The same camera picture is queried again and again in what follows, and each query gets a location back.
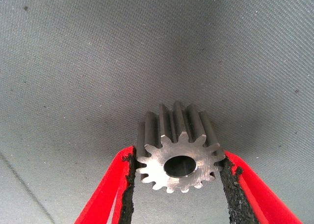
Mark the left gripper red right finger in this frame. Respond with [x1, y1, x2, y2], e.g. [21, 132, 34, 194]
[219, 149, 304, 224]

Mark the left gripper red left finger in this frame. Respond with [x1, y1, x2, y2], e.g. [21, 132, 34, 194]
[73, 145, 137, 224]

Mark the steel planetary gear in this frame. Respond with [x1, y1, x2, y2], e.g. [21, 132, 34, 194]
[136, 100, 226, 195]

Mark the dark grey table cloth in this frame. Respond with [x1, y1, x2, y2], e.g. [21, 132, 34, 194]
[0, 0, 314, 224]

